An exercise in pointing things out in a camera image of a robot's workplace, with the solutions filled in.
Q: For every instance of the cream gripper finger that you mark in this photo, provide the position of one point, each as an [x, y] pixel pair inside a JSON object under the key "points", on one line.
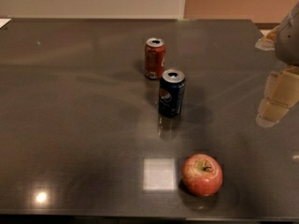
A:
{"points": [[268, 41], [281, 93]]}

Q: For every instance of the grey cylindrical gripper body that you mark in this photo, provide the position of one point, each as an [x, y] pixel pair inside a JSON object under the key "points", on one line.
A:
{"points": [[289, 44]]}

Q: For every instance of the red apple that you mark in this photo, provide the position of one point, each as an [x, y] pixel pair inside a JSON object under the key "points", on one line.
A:
{"points": [[202, 175]]}

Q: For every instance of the blue pepsi can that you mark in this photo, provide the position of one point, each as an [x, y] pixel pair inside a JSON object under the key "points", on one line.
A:
{"points": [[171, 92]]}

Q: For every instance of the red cola can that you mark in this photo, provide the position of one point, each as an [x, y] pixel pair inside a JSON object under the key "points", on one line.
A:
{"points": [[154, 57]]}

